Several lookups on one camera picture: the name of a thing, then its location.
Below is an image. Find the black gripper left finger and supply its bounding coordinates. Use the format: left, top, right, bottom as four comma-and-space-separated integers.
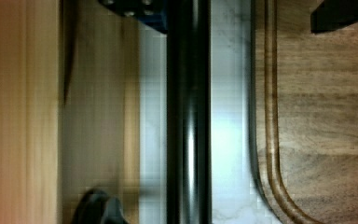
98, 0, 168, 35

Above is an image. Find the light wooden cabinet top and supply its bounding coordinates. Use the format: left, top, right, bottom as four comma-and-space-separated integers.
0, 0, 62, 224

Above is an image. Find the light wooden drawer front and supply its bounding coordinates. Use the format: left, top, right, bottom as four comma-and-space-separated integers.
60, 0, 140, 224

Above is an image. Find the dark wooden cutting board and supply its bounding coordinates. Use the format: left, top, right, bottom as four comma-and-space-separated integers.
253, 0, 358, 224

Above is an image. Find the black drawer handle bar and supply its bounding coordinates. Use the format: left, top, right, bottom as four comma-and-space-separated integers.
71, 0, 213, 224

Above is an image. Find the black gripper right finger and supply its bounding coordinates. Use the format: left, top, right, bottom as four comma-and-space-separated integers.
310, 0, 358, 34

